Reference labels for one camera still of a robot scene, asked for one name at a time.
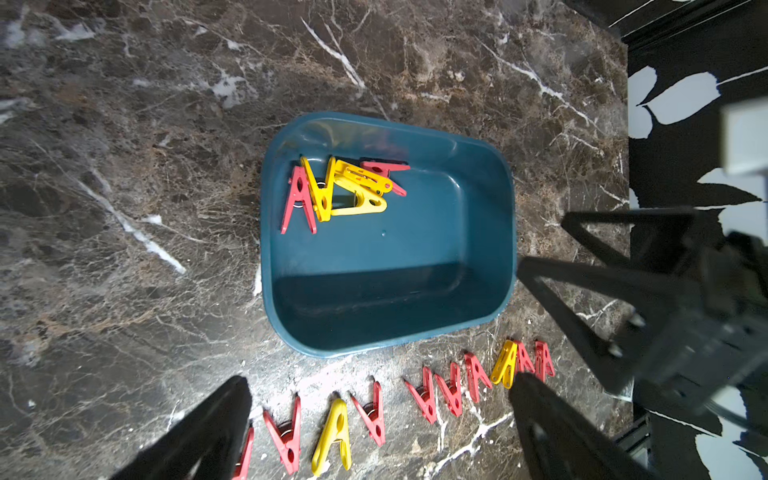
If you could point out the red clothespin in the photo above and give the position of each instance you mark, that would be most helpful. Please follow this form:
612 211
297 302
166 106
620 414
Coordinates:
544 367
451 390
475 374
286 437
372 415
299 194
242 467
424 395
523 364
385 169

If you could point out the red clothespin in box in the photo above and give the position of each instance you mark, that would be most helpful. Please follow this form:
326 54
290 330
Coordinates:
385 169

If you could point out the teal plastic storage box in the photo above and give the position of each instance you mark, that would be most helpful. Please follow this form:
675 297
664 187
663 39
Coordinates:
439 259

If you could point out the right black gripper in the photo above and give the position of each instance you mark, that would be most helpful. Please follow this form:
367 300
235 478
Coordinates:
690 354

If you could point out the yellow clothespin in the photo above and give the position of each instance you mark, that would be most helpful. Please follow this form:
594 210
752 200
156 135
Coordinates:
504 370
367 187
335 432

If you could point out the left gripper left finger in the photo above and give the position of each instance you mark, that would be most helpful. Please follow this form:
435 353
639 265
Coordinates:
206 444

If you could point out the yellow clothespin in box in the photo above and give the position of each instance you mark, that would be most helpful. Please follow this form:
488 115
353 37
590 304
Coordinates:
367 187

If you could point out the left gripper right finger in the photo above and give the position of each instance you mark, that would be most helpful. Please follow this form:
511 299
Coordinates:
559 443

